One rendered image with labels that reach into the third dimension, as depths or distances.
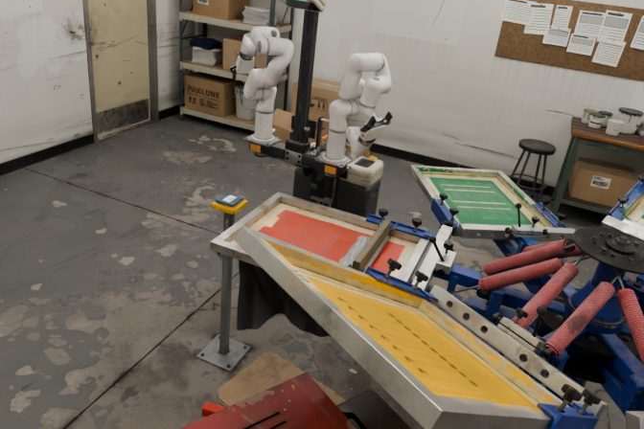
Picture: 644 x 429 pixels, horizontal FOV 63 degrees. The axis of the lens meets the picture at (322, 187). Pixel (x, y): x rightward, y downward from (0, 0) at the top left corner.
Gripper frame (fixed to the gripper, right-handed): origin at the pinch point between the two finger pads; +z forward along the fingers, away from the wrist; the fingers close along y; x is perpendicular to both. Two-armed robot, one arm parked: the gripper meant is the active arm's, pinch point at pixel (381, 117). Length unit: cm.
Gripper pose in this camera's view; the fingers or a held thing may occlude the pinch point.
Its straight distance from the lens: 237.1
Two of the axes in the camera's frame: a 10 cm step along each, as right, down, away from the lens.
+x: 4.6, 8.4, -3.0
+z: 3.3, -4.7, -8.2
